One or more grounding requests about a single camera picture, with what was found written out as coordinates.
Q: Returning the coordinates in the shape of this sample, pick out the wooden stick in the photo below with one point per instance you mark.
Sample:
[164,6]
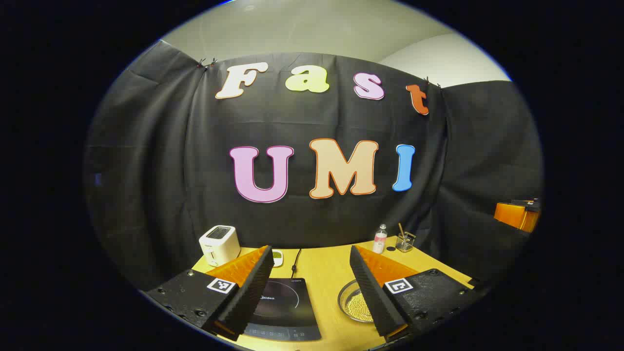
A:
[401,229]

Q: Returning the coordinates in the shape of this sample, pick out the black induction cooktop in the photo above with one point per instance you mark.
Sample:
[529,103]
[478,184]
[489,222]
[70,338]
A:
[287,307]

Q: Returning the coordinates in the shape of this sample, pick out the white divided bean dish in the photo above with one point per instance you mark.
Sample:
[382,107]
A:
[277,257]

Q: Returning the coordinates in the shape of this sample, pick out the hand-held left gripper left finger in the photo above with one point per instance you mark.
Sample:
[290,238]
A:
[251,287]

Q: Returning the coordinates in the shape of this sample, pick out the pile of yellow soybeans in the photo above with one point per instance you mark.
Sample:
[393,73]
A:
[358,307]

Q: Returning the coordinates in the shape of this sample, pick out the small bottle with pink label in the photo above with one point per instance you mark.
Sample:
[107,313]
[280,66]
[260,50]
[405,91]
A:
[380,241]

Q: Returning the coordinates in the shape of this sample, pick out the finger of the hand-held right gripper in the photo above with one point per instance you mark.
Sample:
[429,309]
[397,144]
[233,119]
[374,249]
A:
[514,217]

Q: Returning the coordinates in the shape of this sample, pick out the black backdrop cloth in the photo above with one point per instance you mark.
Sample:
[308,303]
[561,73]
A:
[161,170]

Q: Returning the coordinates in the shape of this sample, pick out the white toaster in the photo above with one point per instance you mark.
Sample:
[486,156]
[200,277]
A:
[219,243]

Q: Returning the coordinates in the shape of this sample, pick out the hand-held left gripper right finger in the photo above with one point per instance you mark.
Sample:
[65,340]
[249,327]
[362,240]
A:
[373,287]

